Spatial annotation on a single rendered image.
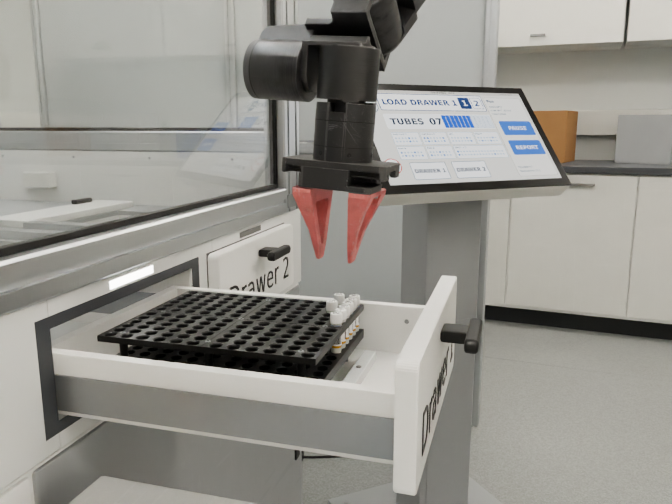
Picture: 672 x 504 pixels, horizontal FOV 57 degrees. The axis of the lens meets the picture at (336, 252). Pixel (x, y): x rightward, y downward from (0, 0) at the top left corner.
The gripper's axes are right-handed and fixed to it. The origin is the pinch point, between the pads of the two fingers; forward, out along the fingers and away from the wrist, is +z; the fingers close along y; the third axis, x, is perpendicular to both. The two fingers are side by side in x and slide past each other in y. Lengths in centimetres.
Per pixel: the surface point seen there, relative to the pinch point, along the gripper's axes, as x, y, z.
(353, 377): 1.0, -3.1, 12.5
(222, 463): -16.8, 20.7, 38.7
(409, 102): -90, 13, -16
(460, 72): -165, 12, -28
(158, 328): 6.6, 16.1, 8.8
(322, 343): 5.9, -1.2, 7.4
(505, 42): -327, 10, -57
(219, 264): -15.2, 21.1, 7.7
